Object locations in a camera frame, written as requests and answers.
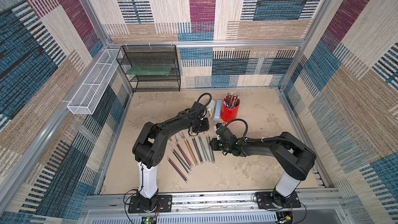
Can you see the dark navy striped pencil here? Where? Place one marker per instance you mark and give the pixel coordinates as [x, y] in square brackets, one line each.
[197, 150]

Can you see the black white striped pencil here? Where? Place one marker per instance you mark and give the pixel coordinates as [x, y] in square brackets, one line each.
[181, 161]

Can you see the black wire mesh shelf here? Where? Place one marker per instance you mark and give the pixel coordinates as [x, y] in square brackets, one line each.
[151, 55]

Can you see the green board on shelf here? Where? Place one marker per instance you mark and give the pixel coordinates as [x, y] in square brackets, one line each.
[159, 70]

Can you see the pencils in red cup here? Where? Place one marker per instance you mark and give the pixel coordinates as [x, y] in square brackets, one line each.
[231, 101]

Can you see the yellow striped pencil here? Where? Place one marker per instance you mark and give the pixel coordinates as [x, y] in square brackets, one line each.
[190, 151]

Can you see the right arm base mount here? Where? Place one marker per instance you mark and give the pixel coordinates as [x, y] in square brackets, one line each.
[273, 201]

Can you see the light blue eraser box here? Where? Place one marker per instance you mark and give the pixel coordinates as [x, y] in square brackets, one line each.
[217, 112]

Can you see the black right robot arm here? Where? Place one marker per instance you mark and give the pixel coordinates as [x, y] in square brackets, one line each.
[296, 158]

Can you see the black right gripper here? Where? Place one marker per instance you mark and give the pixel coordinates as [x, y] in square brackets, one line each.
[216, 143]

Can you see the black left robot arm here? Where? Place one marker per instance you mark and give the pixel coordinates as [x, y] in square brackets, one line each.
[150, 146]

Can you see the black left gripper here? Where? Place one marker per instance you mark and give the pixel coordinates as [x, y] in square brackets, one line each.
[207, 126]

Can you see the red striped pencil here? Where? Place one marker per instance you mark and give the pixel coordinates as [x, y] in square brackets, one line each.
[180, 169]

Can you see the red pencil cup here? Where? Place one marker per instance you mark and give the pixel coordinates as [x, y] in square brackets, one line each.
[227, 114]

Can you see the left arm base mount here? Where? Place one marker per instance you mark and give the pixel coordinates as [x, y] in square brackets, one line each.
[139, 204]

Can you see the white wire mesh basket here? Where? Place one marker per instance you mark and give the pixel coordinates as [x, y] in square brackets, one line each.
[89, 94]

